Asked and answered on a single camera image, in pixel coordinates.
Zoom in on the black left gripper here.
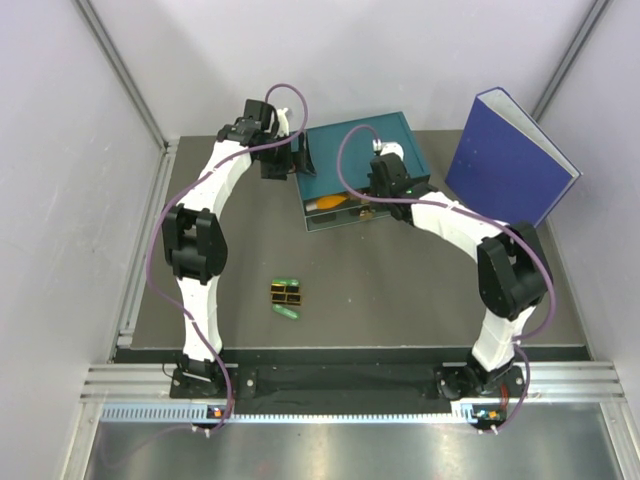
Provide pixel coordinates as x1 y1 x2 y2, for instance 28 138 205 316
255 131 313 182

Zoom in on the orange cosmetic tube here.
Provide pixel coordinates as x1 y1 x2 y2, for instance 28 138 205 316
305 194 349 212

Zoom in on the teal drawer organizer box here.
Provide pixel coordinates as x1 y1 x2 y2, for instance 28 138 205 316
292 110 431 234

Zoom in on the green mascara tube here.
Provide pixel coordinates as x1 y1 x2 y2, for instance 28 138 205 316
272 304 299 320
272 277 300 287

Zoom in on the black gold eyeshadow palette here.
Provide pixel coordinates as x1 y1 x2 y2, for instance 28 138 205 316
270 283 302 306

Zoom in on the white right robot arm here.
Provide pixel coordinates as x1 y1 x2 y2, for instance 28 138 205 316
369 140 550 400

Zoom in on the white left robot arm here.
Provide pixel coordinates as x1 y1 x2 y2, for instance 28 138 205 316
162 100 314 399

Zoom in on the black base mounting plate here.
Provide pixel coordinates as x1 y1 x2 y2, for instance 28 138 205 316
185 347 524 414

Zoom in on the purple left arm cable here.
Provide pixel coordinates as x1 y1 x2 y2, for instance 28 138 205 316
144 83 309 435

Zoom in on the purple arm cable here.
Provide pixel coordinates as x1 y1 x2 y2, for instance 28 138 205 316
144 83 309 435
336 124 558 435

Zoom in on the blue ring binder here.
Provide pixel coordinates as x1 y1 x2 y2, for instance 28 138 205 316
445 87 581 226

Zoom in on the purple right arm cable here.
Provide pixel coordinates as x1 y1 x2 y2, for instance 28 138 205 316
336 124 558 435

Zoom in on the grey slotted cable duct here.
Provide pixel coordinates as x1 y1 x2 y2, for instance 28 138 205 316
101 403 477 424

